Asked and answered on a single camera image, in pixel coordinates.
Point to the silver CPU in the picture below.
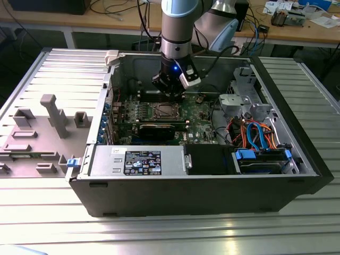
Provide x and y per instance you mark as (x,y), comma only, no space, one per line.
(170,110)

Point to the blue case latch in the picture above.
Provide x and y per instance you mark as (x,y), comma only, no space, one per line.
(73,162)

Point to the CPU socket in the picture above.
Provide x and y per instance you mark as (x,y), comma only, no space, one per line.
(152,106)

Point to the black RAM slot bank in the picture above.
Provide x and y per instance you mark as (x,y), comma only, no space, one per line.
(148,97)
(180,125)

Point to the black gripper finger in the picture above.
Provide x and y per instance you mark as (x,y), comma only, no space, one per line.
(162,83)
(177,89)

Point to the white paper sheets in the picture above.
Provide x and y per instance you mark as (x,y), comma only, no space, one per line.
(324,21)

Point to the silver metal drive cage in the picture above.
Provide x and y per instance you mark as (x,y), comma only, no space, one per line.
(233,102)

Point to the large black box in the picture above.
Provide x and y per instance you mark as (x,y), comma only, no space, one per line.
(47,6)

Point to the hard disk in blue carrier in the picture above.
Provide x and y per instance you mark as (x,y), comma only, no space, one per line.
(260,162)

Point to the black tower computer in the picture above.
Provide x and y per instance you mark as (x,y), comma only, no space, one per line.
(243,16)

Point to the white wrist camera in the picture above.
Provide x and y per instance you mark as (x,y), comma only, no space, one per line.
(187,82)

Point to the grey parts rack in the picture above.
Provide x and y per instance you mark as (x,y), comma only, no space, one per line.
(40,148)

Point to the blue expansion slot retainer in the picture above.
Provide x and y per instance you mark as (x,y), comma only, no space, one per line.
(106,109)

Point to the black open PC case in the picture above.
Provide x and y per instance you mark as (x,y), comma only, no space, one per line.
(186,196)

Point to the black graphics card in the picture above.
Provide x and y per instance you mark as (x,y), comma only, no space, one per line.
(156,132)

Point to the wooden desk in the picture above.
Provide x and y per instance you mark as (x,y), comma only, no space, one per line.
(119,20)

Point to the small black adapter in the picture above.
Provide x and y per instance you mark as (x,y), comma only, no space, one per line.
(264,28)

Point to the green motherboard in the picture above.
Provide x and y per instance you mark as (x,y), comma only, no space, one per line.
(196,130)

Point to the metal finned heatsink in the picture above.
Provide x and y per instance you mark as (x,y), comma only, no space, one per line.
(279,18)

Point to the printed paper sheets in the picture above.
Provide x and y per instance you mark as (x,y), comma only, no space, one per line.
(273,6)

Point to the beige case latch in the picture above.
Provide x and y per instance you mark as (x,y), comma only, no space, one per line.
(111,57)

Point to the round coin battery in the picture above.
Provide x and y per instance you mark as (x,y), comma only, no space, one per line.
(199,100)

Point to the grey electronic device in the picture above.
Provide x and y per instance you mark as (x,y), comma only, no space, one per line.
(296,18)

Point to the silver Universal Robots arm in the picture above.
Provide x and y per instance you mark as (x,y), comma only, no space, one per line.
(175,32)

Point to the silver power supply unit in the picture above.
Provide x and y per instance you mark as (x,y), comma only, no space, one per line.
(106,159)

